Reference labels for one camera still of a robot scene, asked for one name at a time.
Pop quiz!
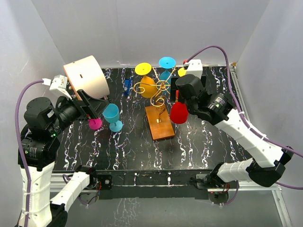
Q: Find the light blue wine glass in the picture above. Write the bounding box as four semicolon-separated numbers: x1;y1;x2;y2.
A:
102;103;123;132

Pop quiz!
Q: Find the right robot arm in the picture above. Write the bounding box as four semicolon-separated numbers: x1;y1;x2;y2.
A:
175;74;293;188

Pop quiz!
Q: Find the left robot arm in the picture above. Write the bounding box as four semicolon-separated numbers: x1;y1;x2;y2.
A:
17;89;109;227

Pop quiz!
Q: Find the blue stapler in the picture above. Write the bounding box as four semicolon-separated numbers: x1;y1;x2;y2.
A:
124;77;132;96

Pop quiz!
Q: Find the red wine glass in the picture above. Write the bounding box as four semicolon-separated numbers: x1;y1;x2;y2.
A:
170;102;188;124

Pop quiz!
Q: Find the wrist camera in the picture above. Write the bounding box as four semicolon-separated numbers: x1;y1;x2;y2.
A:
183;59;203;79
42;75;72;100

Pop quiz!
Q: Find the white cylindrical box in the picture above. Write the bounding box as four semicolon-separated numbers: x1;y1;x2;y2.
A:
63;55;110;100

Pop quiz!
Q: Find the pink wine glass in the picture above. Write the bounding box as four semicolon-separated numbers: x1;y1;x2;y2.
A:
89;118;103;130

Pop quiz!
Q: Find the teal wine glass back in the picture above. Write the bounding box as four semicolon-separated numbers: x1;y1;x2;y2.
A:
159;57;176;84

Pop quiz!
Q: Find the yellow wine glass left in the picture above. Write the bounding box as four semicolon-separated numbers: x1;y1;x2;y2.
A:
134;62;157;98

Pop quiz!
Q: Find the wooden rack base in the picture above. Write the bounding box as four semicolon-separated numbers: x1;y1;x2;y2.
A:
145;105;175;140

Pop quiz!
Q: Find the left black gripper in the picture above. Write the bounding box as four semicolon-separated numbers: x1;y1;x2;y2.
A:
48;88;109;134

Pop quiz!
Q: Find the gold wire glass rack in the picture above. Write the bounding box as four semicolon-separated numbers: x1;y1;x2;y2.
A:
132;66;180;122

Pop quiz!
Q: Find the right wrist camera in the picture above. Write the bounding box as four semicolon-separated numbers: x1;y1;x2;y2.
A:
183;59;203;79

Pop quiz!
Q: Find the yellow wine glass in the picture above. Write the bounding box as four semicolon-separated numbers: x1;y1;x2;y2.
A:
178;68;187;77
134;62;157;98

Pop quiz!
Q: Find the yellow wine glass right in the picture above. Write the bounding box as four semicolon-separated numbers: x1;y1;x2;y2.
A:
178;68;187;77

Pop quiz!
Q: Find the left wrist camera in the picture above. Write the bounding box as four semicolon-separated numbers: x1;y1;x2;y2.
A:
42;75;72;100

